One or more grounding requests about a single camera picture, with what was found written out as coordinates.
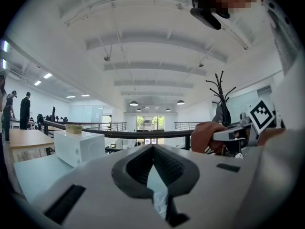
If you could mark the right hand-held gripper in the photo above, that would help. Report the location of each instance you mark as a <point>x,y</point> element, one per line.
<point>262,114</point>

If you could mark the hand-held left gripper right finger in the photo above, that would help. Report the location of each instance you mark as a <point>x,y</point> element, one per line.
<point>209,187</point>

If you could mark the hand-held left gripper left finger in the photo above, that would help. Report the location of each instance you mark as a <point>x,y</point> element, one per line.
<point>95,187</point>

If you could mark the person's right forearm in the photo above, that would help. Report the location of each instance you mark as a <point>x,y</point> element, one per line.
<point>271,136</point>

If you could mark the dark jacket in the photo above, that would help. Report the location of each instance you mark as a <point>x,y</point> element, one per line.
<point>222,114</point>

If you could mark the black coat rack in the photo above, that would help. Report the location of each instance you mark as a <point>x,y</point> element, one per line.
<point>222,92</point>

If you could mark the white microwave oven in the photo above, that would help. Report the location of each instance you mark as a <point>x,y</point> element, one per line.
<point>78,147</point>

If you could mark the stack of beige plates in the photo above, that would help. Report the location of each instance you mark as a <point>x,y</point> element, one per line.
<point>74,129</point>

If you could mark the wooden table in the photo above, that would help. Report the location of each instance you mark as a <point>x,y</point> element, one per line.
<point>28,139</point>

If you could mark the group of ceiling panel lights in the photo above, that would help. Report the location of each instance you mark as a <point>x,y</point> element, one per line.
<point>47,75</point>

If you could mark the glass window wall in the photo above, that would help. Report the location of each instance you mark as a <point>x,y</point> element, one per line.
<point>150,123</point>

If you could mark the black head-worn camera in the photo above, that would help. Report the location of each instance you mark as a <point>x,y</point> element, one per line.
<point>205,18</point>

